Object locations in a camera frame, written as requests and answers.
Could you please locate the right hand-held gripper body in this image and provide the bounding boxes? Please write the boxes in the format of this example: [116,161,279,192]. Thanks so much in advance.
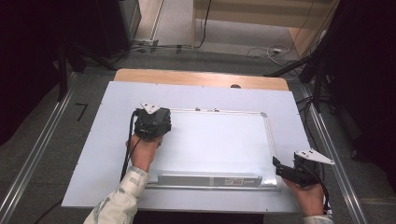
[291,148,336,189]

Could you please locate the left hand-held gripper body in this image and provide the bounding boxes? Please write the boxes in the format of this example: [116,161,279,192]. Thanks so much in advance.
[133,102,173,142]

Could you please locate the white whiteboard with metal frame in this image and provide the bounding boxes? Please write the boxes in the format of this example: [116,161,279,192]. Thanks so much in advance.
[145,106,283,191]

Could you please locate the person's right hand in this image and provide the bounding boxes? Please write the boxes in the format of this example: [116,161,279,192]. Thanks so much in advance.
[282,178,326,217]

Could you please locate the person's left hand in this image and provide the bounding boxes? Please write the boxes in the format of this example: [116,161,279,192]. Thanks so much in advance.
[124,133,164,173]

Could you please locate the large white panel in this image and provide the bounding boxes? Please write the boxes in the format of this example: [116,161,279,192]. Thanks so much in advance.
[61,80,313,216]

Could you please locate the wooden table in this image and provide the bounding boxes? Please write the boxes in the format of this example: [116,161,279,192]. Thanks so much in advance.
[113,67,290,92]

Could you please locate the black metal stand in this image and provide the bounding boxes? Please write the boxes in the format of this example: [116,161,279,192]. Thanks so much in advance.
[56,43,69,102]
[312,57,325,114]

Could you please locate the person's dark lap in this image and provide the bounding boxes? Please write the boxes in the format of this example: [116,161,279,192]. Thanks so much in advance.
[133,211,265,224]

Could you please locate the black cabinet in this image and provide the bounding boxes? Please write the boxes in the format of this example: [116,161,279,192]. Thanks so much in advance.
[94,0,143,59]

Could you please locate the dark curtain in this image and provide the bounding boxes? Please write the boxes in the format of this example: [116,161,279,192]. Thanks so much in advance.
[0,0,101,147]
[317,0,396,190]

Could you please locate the light wooden furniture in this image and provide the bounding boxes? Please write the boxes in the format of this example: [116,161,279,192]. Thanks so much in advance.
[191,0,341,49]

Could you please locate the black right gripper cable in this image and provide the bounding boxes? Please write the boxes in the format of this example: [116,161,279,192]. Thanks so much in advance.
[301,161,332,216]

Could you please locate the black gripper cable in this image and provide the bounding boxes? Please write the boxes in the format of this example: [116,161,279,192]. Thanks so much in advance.
[301,161,332,216]
[33,109,142,224]

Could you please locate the aluminium floor rail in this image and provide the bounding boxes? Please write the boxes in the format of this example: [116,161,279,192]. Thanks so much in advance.
[0,72,78,224]
[299,83,371,224]

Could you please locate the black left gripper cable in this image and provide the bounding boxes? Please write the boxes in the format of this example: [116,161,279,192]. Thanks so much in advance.
[33,109,142,224]

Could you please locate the grey floor cables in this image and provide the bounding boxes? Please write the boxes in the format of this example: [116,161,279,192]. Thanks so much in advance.
[115,42,194,58]

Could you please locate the white coiled cable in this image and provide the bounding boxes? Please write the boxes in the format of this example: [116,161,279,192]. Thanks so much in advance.
[246,43,295,61]

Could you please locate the black hanging cable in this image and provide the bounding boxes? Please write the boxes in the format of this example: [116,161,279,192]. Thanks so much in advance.
[194,0,213,49]

